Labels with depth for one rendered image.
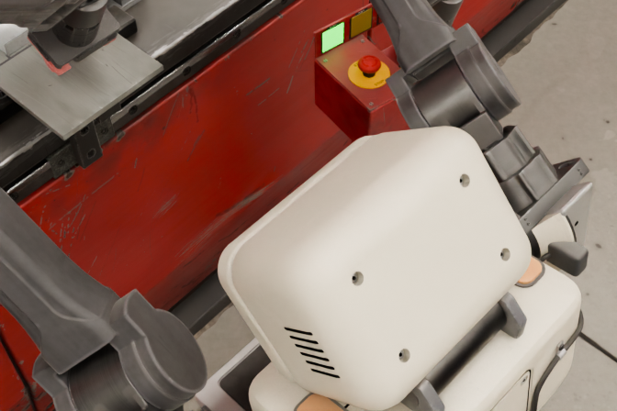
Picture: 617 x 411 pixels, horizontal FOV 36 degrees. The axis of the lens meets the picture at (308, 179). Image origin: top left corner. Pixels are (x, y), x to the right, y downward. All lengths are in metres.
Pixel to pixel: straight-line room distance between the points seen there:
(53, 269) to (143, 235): 1.08
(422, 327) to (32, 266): 0.30
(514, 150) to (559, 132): 1.73
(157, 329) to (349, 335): 0.17
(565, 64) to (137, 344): 2.23
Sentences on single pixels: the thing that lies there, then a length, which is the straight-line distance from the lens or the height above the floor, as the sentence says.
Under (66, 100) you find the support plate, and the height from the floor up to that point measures 1.00.
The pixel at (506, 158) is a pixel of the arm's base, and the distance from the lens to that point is 0.95.
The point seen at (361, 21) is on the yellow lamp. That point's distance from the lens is 1.70.
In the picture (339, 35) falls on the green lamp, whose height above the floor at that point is 0.81.
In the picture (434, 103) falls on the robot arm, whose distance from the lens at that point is 0.96.
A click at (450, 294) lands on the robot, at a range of 0.75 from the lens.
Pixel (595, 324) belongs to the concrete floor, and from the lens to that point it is 2.34.
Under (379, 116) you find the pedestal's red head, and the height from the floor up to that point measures 0.75.
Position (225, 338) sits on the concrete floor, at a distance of 2.25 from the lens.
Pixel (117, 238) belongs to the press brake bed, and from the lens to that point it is 1.78.
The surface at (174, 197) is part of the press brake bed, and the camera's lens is 1.84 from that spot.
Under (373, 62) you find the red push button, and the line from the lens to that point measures 1.64.
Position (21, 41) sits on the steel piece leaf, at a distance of 1.45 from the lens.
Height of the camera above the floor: 1.96
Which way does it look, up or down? 51 degrees down
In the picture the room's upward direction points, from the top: 1 degrees counter-clockwise
